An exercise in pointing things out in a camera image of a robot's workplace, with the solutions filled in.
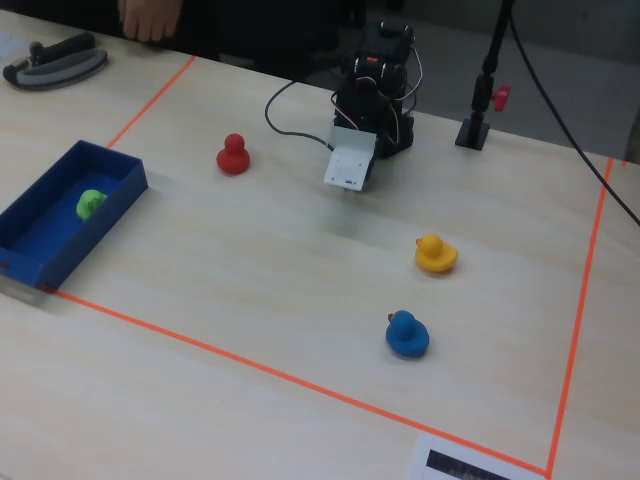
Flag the blue plastic box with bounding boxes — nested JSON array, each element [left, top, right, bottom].
[[0, 139, 149, 292]]

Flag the white paper with black bar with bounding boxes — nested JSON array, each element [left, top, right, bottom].
[[407, 433, 546, 480]]

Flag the blue rubber duck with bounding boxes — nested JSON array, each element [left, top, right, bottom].
[[384, 309, 431, 358]]

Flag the green rubber duck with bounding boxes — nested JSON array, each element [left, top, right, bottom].
[[76, 189, 108, 220]]

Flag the white camera box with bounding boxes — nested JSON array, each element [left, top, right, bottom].
[[323, 125, 378, 194]]

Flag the red rubber duck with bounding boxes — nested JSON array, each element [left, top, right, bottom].
[[215, 132, 252, 176]]

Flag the dark clothed person torso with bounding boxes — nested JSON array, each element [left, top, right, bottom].
[[164, 0, 369, 84]]

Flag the long black cable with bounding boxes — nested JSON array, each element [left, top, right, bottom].
[[507, 0, 640, 227]]

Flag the yellow rubber duck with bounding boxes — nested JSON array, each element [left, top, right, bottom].
[[414, 232, 460, 274]]

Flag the person's bare hand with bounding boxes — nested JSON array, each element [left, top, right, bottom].
[[118, 0, 184, 43]]

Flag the black stand pole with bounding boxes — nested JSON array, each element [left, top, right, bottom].
[[471, 0, 516, 124]]

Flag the red clamp knob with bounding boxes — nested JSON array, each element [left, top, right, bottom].
[[491, 84, 513, 112]]

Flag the black camera cable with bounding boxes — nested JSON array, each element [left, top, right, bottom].
[[264, 79, 335, 151]]

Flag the orange tape border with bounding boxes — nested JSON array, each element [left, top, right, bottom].
[[49, 54, 629, 479]]

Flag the grey and black curved tool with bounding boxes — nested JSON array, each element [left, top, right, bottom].
[[2, 31, 110, 92]]

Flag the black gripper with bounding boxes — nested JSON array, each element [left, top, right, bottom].
[[343, 147, 378, 197]]

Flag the black stand base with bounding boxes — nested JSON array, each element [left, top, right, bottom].
[[454, 117, 492, 151]]

